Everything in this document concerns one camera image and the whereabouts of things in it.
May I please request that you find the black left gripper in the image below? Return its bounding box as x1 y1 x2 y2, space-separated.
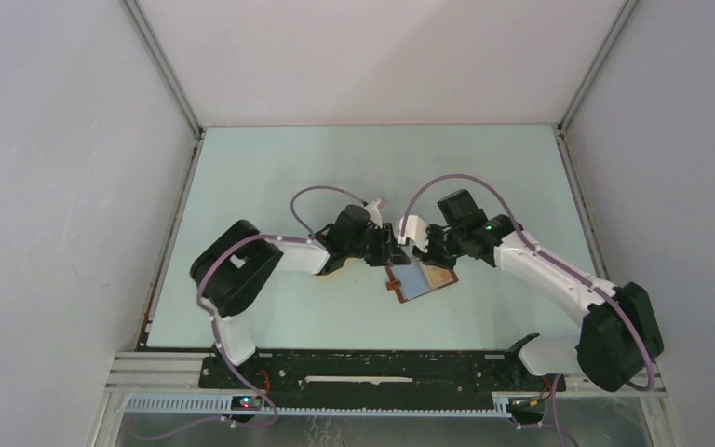
344 223 411 267

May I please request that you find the orange VIP credit card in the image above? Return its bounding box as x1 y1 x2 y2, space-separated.
422 265 458 290

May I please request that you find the brown leather card holder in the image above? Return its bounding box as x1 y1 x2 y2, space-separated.
384 260 446 304

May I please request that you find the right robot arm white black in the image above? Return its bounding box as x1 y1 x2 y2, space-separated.
397 189 664 392

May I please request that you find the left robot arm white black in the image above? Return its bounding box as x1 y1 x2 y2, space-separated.
189 205 411 388

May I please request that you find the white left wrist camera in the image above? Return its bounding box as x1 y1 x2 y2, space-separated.
363 197 387 227

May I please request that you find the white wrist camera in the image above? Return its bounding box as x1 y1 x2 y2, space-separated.
396 215 428 251
363 197 387 227

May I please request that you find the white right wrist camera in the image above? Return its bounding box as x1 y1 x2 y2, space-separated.
396 215 428 251

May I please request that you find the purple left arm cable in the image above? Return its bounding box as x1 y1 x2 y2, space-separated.
196 185 368 428

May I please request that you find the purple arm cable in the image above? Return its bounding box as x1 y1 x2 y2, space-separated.
196 185 368 428
398 173 658 447

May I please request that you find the white toothed cable duct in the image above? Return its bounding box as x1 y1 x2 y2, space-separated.
123 393 510 417

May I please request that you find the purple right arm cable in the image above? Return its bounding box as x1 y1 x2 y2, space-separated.
398 173 658 447

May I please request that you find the aluminium frame rail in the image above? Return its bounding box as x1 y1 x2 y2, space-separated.
105 352 667 397

